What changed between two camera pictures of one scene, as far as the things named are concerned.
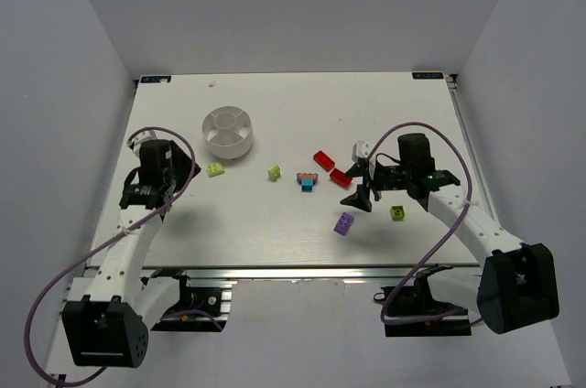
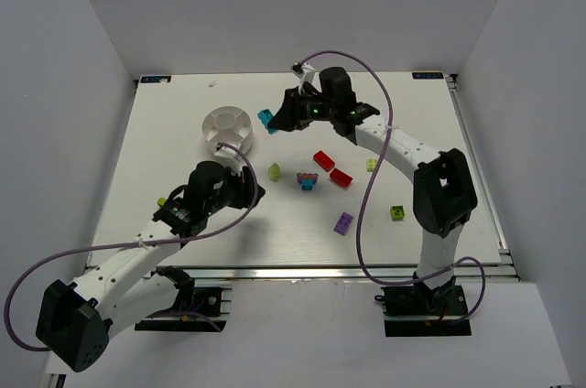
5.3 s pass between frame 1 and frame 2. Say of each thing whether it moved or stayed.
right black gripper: moved
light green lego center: stayed
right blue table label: stayed
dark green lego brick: stayed
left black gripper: moved
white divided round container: stayed
